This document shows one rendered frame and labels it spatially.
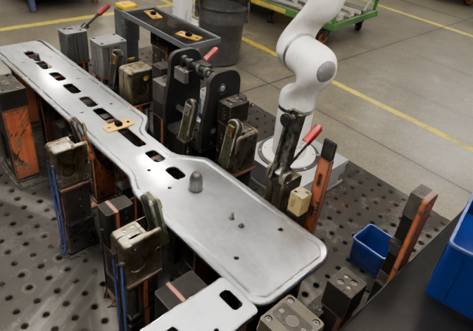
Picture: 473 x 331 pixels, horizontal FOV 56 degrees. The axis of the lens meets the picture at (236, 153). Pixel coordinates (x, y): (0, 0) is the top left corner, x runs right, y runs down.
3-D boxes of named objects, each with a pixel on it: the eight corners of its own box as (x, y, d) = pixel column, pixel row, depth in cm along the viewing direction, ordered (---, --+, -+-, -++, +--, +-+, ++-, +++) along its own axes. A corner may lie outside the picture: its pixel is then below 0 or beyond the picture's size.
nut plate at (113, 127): (108, 133, 119) (108, 129, 118) (101, 127, 121) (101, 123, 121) (135, 124, 124) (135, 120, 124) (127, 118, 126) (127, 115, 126)
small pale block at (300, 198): (267, 298, 116) (290, 191, 96) (276, 291, 119) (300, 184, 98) (276, 307, 114) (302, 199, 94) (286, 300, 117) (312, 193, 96)
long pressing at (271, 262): (-18, 51, 156) (-20, 47, 155) (44, 40, 170) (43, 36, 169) (259, 315, 78) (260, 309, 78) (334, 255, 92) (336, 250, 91)
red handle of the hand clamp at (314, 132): (269, 168, 102) (312, 120, 105) (271, 172, 103) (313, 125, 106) (282, 177, 99) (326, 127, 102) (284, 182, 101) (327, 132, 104)
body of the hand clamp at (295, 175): (249, 272, 123) (266, 171, 103) (266, 260, 127) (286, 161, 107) (265, 286, 120) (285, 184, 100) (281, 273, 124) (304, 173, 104)
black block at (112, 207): (95, 291, 113) (84, 205, 97) (131, 271, 120) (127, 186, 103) (111, 313, 109) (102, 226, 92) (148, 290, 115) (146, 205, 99)
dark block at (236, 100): (207, 218, 139) (217, 99, 116) (224, 209, 143) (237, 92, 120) (218, 227, 136) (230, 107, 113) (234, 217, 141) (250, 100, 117)
